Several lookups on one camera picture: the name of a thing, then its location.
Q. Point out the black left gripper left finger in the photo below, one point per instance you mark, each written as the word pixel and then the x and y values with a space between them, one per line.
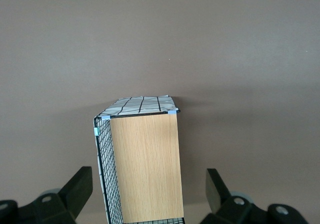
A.
pixel 76 194

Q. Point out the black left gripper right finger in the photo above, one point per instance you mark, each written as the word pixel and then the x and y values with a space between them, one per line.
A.
pixel 217 196

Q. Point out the light blue tape piece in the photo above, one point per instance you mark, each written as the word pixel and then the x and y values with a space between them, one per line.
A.
pixel 106 118
pixel 171 112
pixel 96 131

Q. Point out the light wooden board lid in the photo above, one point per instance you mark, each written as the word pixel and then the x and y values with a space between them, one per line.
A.
pixel 147 166

